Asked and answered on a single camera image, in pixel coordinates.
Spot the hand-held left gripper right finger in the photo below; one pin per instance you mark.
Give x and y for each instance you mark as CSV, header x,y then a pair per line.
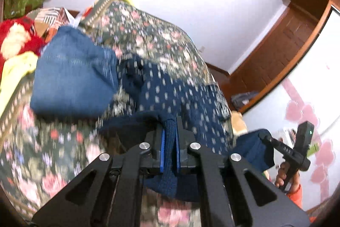
x,y
178,155

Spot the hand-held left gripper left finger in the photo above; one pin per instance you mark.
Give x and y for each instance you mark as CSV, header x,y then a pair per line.
x,y
162,150

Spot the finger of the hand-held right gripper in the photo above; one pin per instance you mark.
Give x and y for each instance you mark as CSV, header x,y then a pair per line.
x,y
281,147

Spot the navy patterned hoodie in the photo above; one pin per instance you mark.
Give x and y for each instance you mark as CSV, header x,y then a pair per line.
x,y
172,94

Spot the person's right forearm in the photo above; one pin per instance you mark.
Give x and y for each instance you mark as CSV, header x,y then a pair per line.
x,y
296,197

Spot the person's right hand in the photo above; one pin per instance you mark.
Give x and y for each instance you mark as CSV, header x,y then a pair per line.
x,y
280,175

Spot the green bottle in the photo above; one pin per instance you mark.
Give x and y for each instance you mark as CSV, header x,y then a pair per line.
x,y
315,148

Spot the grey bag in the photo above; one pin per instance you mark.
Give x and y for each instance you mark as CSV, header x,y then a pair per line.
x,y
244,100

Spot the brown wooden door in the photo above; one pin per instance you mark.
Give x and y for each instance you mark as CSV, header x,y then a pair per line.
x,y
279,51

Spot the blue denim jeans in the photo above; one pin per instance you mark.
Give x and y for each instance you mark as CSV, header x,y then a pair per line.
x,y
74,75

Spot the dark floral bedspread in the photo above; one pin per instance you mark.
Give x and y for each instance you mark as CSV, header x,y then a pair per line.
x,y
148,27

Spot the pale yellow cloth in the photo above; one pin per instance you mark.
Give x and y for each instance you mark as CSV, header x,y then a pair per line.
x,y
16,70

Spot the patchwork cloth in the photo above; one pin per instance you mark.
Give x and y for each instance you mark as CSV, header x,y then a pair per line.
x,y
50,17

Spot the red plush toy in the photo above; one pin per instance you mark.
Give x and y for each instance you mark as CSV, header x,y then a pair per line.
x,y
8,27

